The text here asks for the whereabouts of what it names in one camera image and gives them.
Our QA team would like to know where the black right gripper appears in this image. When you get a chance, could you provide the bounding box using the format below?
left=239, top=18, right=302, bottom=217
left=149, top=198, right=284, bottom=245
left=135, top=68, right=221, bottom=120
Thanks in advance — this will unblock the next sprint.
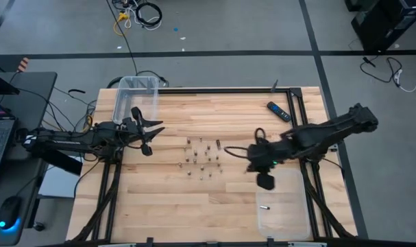
left=247, top=142, right=284, bottom=191

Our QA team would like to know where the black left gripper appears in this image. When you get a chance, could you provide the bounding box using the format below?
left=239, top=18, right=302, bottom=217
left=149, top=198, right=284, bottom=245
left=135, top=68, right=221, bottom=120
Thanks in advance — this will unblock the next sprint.
left=118, top=106, right=166, bottom=157

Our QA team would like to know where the clear plastic storage bin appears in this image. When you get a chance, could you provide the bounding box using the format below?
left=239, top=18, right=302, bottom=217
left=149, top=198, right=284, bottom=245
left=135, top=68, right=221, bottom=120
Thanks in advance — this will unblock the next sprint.
left=254, top=167, right=314, bottom=241
left=111, top=75, right=160, bottom=126

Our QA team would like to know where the black remote control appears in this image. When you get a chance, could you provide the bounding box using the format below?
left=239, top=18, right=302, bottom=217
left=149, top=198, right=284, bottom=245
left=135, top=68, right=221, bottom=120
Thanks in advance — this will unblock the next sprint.
left=266, top=101, right=293, bottom=124

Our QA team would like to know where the white flat panel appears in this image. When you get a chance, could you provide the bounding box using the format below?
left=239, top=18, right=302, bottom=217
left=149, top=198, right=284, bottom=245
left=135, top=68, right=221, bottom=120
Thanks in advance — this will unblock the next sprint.
left=38, top=156, right=82, bottom=199

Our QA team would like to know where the black side desk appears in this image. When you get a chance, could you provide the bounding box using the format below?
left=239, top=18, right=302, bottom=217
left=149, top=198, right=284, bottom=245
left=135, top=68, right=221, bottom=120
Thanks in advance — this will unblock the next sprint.
left=0, top=71, right=58, bottom=247

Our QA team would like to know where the orange black striped object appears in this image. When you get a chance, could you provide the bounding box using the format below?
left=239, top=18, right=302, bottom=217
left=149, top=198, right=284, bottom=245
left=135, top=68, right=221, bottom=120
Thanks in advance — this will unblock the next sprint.
left=17, top=57, right=30, bottom=73

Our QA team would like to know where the black flat screen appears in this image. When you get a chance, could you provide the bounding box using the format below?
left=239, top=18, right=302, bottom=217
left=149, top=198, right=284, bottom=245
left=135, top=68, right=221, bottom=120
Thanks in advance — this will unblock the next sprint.
left=0, top=70, right=21, bottom=96

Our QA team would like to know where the black mouse with blue light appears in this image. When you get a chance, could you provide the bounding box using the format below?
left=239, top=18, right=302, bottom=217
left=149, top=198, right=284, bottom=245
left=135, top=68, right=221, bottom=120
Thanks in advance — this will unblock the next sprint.
left=0, top=196, right=23, bottom=231

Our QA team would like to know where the black computer tower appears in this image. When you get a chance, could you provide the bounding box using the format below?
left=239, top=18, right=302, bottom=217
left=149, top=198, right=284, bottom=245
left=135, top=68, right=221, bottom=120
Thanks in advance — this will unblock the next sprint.
left=350, top=0, right=416, bottom=53

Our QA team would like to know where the black looped gripper cable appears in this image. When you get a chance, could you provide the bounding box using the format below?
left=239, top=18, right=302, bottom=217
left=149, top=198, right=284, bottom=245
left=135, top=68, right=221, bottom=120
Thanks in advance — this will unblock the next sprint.
left=223, top=127, right=267, bottom=161

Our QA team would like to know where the black cable bundle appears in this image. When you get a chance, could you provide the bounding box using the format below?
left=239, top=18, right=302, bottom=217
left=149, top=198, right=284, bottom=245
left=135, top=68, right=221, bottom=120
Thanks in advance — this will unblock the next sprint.
left=8, top=71, right=99, bottom=138

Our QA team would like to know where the long black floor cable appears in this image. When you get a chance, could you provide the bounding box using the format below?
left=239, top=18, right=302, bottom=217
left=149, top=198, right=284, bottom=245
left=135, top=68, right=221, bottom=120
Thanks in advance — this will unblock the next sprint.
left=106, top=0, right=170, bottom=89

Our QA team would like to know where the white tangled cable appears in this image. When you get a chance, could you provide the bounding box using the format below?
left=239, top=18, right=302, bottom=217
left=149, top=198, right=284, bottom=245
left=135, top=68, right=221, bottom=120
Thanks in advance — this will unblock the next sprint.
left=123, top=0, right=160, bottom=32

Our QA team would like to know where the black coiled cable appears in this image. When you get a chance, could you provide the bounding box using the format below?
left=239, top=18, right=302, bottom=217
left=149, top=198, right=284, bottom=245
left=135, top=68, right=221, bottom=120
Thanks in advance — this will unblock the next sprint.
left=135, top=2, right=163, bottom=27

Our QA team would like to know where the yellow floor cable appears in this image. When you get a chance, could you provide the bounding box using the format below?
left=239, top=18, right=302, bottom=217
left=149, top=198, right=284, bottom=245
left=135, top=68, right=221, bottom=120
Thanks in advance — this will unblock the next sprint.
left=112, top=12, right=130, bottom=37

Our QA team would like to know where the white floor cable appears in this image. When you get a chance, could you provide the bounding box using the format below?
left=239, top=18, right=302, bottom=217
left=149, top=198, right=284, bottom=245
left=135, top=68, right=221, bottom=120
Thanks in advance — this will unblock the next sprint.
left=393, top=68, right=416, bottom=93

